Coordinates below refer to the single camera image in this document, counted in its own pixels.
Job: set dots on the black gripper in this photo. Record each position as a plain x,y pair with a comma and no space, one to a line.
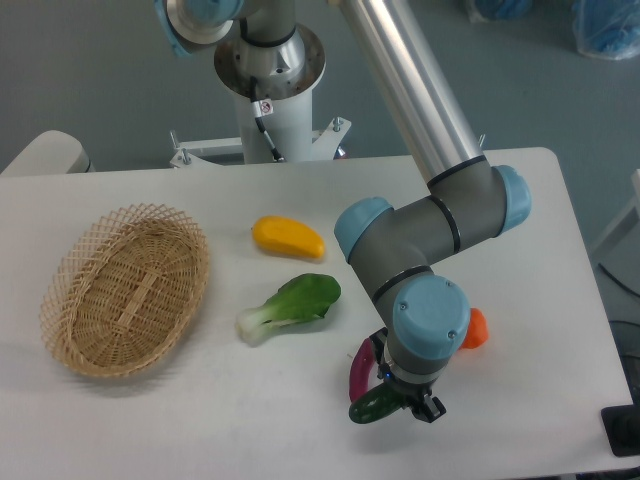
407,375

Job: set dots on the green cucumber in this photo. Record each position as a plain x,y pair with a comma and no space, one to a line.
376,404

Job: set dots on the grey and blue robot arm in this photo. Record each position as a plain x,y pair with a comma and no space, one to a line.
392,251

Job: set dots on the purple eggplant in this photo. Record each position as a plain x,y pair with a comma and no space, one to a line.
360,370

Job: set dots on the orange carrot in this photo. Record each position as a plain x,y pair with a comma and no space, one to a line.
477,332

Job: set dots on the green bok choy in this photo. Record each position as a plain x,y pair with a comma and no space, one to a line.
305,298

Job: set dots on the black device at table edge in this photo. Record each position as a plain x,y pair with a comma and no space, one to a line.
621,424

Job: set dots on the yellow mango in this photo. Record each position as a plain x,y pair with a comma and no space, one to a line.
287,236

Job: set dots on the woven wicker basket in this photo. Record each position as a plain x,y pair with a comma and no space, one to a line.
125,293

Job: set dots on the blue plastic bag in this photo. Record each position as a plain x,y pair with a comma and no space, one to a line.
605,29

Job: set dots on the white chair backrest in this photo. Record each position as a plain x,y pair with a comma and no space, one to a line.
51,153

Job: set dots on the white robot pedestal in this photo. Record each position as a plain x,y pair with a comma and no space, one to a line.
272,90

